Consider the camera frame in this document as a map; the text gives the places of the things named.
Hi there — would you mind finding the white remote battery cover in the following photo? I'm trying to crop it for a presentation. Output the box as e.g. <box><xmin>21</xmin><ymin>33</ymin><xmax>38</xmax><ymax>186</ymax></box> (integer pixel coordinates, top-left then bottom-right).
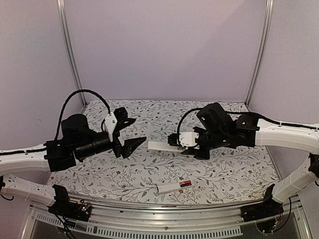
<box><xmin>148</xmin><ymin>141</ymin><xmax>183</xmax><ymax>152</ymax></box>

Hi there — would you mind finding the white remote control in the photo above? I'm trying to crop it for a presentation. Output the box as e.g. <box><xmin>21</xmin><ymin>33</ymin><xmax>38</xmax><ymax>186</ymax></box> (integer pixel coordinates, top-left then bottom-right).
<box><xmin>157</xmin><ymin>180</ymin><xmax>196</xmax><ymax>194</ymax></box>

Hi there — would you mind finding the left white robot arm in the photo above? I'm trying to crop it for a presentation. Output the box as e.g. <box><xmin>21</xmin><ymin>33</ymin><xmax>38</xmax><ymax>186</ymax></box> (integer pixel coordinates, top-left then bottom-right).
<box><xmin>0</xmin><ymin>113</ymin><xmax>146</xmax><ymax>216</ymax></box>

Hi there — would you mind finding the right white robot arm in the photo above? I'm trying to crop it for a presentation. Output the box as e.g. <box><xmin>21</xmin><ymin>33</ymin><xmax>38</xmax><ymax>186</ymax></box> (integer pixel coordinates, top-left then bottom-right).
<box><xmin>177</xmin><ymin>103</ymin><xmax>319</xmax><ymax>217</ymax></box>

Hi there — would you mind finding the floral patterned table mat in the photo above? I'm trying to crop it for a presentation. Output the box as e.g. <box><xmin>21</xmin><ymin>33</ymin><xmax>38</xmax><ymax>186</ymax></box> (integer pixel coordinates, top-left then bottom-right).
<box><xmin>48</xmin><ymin>100</ymin><xmax>279</xmax><ymax>205</ymax></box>

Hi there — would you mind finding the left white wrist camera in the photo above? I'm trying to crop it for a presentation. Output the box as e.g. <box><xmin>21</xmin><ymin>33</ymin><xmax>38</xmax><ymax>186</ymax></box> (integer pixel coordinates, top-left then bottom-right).
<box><xmin>102</xmin><ymin>107</ymin><xmax>128</xmax><ymax>142</ymax></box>

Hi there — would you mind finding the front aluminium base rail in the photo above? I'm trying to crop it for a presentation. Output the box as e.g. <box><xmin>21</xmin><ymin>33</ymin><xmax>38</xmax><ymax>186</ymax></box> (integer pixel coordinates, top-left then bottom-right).
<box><xmin>20</xmin><ymin>193</ymin><xmax>315</xmax><ymax>239</ymax></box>

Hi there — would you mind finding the left aluminium frame post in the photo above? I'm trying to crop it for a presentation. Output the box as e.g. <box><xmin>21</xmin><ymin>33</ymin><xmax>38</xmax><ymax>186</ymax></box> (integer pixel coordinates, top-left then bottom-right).
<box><xmin>56</xmin><ymin>0</ymin><xmax>87</xmax><ymax>105</ymax></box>

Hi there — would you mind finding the aluminium frame post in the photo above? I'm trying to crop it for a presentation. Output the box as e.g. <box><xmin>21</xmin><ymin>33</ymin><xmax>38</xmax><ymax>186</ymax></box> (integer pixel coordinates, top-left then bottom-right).
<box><xmin>56</xmin><ymin>0</ymin><xmax>87</xmax><ymax>105</ymax></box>
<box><xmin>245</xmin><ymin>0</ymin><xmax>274</xmax><ymax>108</ymax></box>

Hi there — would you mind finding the right aluminium frame post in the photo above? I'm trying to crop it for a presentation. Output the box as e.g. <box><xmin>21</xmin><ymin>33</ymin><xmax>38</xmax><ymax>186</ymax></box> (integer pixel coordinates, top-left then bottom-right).
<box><xmin>245</xmin><ymin>0</ymin><xmax>274</xmax><ymax>108</ymax></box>

